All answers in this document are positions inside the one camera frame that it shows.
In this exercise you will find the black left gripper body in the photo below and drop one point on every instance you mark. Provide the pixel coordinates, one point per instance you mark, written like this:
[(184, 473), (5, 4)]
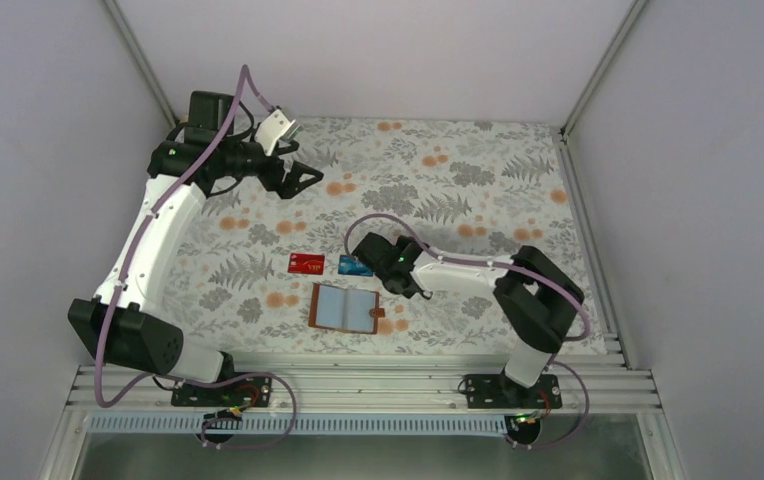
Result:
[(282, 174)]

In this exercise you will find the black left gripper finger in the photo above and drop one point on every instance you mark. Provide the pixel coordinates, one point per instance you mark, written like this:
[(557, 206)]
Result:
[(301, 174), (288, 190)]

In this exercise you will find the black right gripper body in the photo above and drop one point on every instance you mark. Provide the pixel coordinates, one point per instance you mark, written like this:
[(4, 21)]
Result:
[(371, 250)]

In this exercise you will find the blue credit card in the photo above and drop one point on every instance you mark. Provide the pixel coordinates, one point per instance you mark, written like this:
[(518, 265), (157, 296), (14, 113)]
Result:
[(350, 266)]

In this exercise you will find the red VIP credit card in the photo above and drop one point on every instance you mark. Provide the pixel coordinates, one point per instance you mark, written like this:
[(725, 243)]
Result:
[(306, 264)]

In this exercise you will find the brown leather card holder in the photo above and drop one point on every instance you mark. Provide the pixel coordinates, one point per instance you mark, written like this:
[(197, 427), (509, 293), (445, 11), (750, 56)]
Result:
[(353, 311)]

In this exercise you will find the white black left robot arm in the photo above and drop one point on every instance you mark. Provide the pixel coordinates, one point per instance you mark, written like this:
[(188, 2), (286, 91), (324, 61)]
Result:
[(125, 323)]

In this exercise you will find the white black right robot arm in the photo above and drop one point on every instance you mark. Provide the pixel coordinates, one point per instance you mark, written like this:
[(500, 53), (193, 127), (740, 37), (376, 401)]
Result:
[(537, 298)]

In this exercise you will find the floral patterned table mat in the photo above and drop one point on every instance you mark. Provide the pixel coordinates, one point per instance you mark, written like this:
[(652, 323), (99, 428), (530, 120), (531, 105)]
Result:
[(466, 187)]

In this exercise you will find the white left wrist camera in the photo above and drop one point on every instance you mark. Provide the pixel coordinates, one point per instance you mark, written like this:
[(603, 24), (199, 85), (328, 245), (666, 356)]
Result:
[(280, 125)]

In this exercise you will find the aluminium rail frame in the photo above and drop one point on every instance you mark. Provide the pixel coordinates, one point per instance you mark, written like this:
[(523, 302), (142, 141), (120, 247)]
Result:
[(427, 384)]

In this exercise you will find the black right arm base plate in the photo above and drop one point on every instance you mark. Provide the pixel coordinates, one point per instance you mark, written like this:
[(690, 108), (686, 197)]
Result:
[(496, 391)]

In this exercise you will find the grey slotted cable duct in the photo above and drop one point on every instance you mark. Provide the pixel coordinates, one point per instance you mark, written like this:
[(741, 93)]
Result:
[(303, 424)]

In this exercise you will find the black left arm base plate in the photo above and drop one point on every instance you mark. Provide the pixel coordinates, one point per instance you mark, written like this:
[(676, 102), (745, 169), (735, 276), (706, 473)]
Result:
[(254, 392)]

